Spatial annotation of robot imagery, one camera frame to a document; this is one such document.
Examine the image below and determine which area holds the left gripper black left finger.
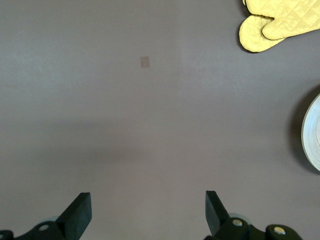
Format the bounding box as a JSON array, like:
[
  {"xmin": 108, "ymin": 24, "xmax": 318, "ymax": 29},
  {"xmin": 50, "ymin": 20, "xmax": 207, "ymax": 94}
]
[{"xmin": 0, "ymin": 192, "xmax": 93, "ymax": 240}]

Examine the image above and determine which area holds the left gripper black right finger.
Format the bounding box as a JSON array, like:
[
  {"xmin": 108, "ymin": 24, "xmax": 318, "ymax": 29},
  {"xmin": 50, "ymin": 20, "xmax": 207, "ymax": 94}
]
[{"xmin": 203, "ymin": 190, "xmax": 305, "ymax": 240}]

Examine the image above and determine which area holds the round wooden plate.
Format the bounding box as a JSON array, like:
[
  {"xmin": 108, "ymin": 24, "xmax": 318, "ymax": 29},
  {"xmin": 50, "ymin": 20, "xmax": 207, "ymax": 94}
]
[{"xmin": 301, "ymin": 92, "xmax": 320, "ymax": 172}]

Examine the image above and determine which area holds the small translucent tape patch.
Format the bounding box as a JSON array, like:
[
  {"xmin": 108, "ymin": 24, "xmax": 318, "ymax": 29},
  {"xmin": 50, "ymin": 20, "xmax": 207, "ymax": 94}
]
[{"xmin": 139, "ymin": 56, "xmax": 151, "ymax": 69}]

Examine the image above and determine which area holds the yellow quilted oven mitt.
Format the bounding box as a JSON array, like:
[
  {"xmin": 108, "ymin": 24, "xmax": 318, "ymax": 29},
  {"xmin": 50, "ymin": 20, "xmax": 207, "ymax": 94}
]
[
  {"xmin": 241, "ymin": 0, "xmax": 320, "ymax": 42},
  {"xmin": 238, "ymin": 14, "xmax": 286, "ymax": 54}
]

